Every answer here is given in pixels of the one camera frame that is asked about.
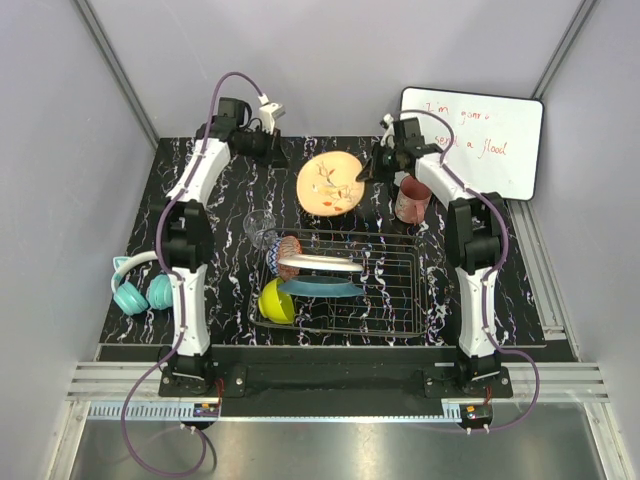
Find white watermelon pattern plate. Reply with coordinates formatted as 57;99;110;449
278;254;364;273

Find right controller board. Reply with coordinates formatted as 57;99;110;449
461;404;493;424

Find white dry erase board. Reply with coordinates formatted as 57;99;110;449
400;87;544;201

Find teal cat ear headphones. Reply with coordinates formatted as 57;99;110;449
110;251;173;316

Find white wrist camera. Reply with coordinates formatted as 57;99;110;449
380;114;395;148
258;94;286;134

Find blue red patterned bowl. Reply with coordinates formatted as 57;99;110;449
266;236;302;281

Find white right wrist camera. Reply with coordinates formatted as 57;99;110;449
380;114;395;148

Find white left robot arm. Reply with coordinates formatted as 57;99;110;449
155;95;288;396

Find teal scalloped plate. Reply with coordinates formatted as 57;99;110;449
278;276;364;298

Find left controller board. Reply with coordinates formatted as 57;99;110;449
193;402;221;418

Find pink ceramic mug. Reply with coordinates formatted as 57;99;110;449
394;175;432;225

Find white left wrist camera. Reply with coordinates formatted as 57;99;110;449
258;94;286;134

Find orange bird pattern plate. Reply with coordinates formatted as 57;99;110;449
296;151;365;217

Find black wire dish rack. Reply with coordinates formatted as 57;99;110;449
248;228;429;339

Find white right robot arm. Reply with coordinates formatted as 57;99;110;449
357;110;509;397

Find controller board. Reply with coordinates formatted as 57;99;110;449
193;402;221;418
461;404;493;424

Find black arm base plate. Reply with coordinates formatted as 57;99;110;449
159;346;514;400

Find yellow green bowl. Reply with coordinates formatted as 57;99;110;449
258;278;295;325

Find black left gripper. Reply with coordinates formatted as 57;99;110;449
235;124;290;170

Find clear drinking glass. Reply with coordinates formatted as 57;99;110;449
243;209;278;250

